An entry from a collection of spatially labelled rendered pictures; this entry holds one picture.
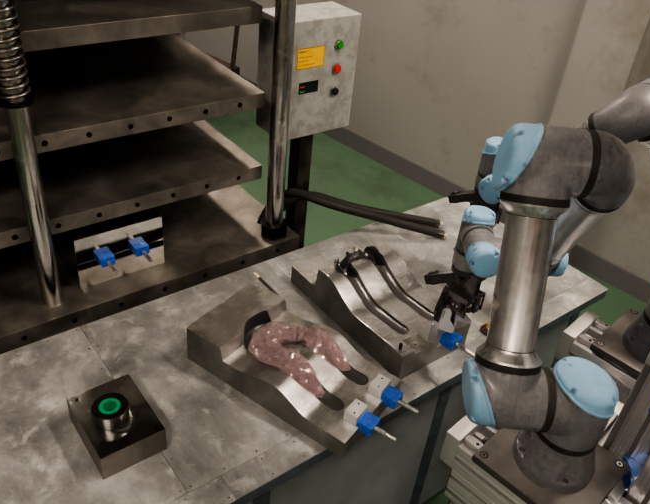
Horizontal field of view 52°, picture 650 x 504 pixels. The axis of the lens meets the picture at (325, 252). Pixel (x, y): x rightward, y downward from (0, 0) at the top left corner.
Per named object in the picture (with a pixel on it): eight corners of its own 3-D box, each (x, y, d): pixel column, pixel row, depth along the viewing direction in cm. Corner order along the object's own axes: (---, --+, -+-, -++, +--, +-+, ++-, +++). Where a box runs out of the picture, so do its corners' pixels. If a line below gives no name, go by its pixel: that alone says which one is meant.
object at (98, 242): (164, 262, 211) (161, 216, 201) (80, 289, 196) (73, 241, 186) (103, 192, 242) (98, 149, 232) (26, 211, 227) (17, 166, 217)
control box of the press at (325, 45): (326, 346, 300) (368, 16, 215) (271, 371, 284) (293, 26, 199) (298, 318, 313) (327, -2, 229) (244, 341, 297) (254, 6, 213)
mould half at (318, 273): (464, 345, 189) (474, 309, 181) (397, 381, 175) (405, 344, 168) (354, 256, 220) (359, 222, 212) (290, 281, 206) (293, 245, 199)
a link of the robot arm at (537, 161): (549, 445, 115) (607, 128, 105) (464, 436, 115) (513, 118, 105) (529, 416, 127) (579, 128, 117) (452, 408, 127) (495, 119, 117)
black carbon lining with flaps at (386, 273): (439, 322, 186) (445, 296, 180) (397, 343, 177) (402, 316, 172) (360, 259, 207) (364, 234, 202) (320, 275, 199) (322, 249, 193)
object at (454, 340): (477, 360, 170) (482, 344, 167) (465, 367, 167) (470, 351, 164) (439, 333, 178) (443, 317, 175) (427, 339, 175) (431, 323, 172)
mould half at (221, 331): (398, 394, 172) (405, 364, 165) (342, 458, 153) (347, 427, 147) (251, 310, 193) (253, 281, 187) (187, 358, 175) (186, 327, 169)
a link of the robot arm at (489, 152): (505, 150, 180) (479, 138, 185) (496, 185, 186) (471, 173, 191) (521, 143, 185) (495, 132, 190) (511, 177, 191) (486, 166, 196)
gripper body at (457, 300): (462, 321, 162) (473, 280, 156) (435, 304, 167) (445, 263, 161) (481, 311, 166) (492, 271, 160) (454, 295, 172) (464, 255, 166)
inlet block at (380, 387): (421, 414, 163) (425, 399, 160) (411, 426, 160) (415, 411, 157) (376, 388, 169) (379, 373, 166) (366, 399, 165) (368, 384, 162)
